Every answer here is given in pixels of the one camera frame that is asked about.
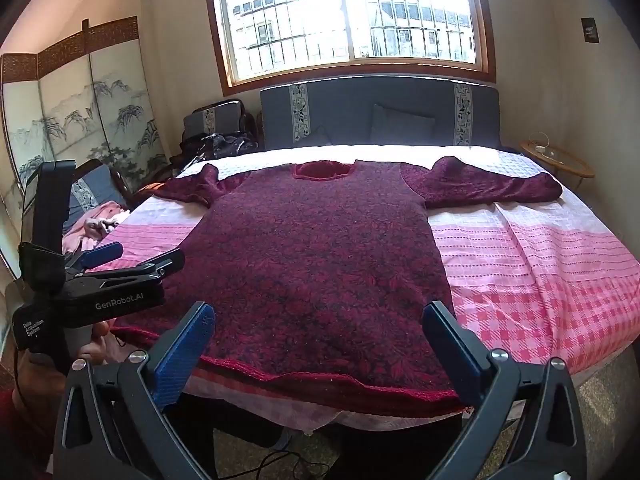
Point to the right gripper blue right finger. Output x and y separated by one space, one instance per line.
549 442

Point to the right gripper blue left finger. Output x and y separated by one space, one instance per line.
112 423

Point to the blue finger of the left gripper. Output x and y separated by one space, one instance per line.
149 273
84 260

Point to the dark red floral knit sweater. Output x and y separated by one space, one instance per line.
319 274

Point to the pink clothes pile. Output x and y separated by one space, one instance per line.
93 226

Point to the dark clothes pile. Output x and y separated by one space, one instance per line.
208 146

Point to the person's left hand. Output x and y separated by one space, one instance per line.
38 385

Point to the grey cushioned wooden armchair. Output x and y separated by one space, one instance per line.
96 184

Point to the pink checkered bed sheet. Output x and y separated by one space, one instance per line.
538 280

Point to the painted folding screen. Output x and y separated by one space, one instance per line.
83 98

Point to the grey cushioned chair back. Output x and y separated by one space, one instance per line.
223 117

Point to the round glass side table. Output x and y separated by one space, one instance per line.
540 148

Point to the grey square pillow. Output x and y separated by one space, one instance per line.
392 127

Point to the wooden framed window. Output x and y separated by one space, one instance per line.
258 43

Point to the grey padded headboard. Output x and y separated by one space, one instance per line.
338 111

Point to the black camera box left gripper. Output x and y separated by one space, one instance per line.
46 204

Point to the black wall switch plate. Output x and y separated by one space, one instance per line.
590 30

